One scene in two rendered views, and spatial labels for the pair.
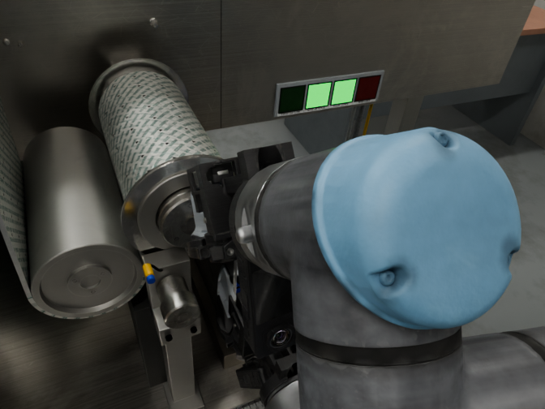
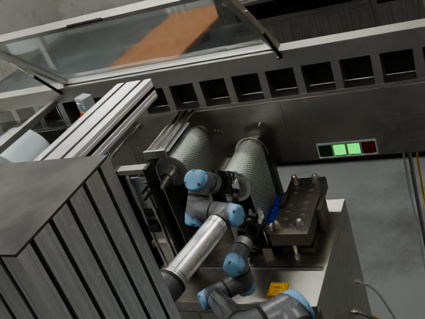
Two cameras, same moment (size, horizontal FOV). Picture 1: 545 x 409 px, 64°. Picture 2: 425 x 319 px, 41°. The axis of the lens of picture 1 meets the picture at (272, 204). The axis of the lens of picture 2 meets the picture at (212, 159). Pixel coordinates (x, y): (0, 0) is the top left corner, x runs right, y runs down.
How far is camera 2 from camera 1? 1.88 m
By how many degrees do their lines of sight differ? 49
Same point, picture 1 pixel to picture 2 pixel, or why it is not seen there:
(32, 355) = not seen: hidden behind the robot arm
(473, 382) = (200, 202)
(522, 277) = not seen: outside the picture
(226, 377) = (262, 257)
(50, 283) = not seen: hidden behind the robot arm
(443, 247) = (190, 181)
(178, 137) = (234, 165)
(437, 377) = (193, 197)
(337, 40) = (341, 126)
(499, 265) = (196, 185)
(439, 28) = (404, 118)
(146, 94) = (240, 150)
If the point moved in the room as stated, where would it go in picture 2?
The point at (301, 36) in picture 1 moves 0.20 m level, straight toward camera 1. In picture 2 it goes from (321, 125) to (289, 149)
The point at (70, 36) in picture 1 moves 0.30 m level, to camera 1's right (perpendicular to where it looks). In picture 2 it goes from (235, 128) to (284, 139)
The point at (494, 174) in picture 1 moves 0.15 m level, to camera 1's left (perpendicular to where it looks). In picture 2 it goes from (197, 175) to (172, 166)
